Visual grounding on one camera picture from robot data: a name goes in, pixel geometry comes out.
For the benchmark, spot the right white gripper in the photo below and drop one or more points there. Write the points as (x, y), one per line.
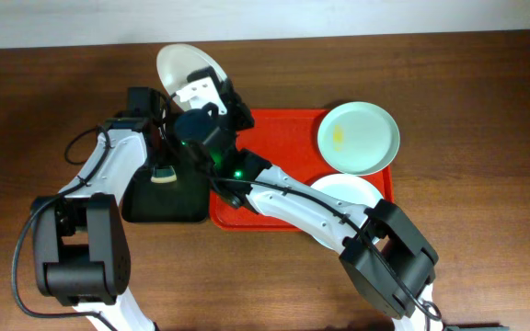
(225, 100)

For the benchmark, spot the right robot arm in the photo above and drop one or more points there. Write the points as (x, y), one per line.
(390, 263)

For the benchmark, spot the white plate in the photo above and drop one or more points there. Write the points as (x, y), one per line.
(174, 62)

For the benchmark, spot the red plastic tray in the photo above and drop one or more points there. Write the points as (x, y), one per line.
(287, 138)

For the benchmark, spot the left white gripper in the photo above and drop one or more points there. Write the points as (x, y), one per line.
(165, 200)

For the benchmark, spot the light blue plate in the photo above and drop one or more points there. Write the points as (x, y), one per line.
(349, 188)

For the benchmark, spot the mint green plate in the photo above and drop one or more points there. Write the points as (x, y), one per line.
(358, 138)

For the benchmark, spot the black plastic tray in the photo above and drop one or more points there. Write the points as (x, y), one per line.
(185, 200)

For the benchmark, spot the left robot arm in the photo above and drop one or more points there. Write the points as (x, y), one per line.
(81, 254)

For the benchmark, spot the green and yellow sponge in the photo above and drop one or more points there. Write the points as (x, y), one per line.
(163, 175)

